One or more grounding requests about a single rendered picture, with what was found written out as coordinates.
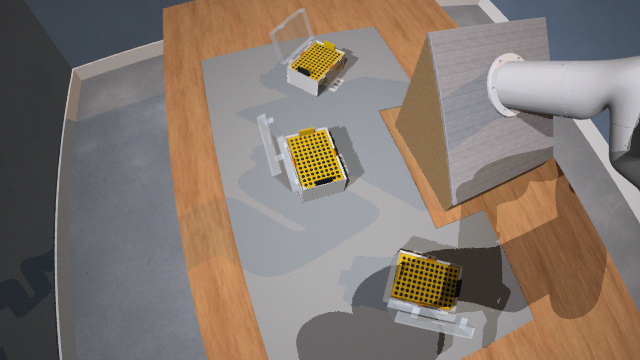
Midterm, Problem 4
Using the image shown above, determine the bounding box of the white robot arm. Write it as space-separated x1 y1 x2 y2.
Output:
487 53 640 190

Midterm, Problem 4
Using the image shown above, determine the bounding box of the grey bench mat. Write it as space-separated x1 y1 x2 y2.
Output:
201 27 534 360

